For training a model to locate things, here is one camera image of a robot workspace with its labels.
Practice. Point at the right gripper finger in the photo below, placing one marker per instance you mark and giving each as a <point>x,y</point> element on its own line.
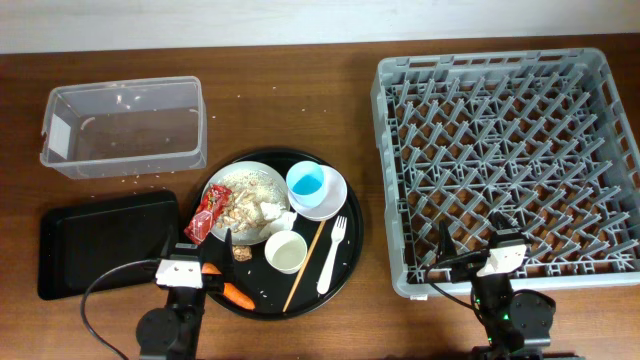
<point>446,247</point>
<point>502,224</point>

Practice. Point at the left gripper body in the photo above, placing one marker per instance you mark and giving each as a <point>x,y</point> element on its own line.
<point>182,297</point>

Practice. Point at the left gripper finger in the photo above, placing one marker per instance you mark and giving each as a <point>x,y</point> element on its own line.
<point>228,257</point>
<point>168,241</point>

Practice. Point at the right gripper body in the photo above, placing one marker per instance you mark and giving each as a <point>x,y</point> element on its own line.
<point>491,287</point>

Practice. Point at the brown walnut piece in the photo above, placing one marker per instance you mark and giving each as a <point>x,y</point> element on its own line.
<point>242,253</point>

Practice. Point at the orange carrot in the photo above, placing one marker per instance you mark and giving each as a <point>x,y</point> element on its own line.
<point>230,291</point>

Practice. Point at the red snack wrapper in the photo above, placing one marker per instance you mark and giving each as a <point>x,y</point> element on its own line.
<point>213,203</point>

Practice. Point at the small white bowl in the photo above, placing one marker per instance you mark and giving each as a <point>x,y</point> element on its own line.
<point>286,251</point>

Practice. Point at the white tissue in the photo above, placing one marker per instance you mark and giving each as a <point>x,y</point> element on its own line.
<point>277,219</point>

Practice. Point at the rice and peanut scraps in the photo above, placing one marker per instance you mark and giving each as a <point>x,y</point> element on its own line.
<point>249,189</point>

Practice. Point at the grey plate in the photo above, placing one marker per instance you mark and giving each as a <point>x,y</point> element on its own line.
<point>250,238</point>

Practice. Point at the wooden chopstick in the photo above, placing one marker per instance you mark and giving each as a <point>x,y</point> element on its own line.
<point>304,266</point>

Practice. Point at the white plastic fork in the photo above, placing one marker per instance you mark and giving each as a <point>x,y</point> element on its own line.
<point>337,236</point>

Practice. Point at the blue cup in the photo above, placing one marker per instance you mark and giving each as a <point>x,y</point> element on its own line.
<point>306,183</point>

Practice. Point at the white saucer plate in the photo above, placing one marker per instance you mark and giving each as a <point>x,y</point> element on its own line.
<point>332,203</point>

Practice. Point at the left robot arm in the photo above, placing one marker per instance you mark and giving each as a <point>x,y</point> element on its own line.
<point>172,331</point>

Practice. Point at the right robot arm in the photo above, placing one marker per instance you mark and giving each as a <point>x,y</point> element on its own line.
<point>517,322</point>

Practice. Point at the grey dishwasher rack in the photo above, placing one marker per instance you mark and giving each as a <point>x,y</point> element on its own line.
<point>540,136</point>

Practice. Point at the round black tray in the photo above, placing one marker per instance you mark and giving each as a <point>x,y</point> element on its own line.
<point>269,288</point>

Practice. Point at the black rectangular tray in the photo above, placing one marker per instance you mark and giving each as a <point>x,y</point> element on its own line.
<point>80,243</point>

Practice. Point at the clear plastic bin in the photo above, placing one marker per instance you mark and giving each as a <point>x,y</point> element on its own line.
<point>124,128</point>

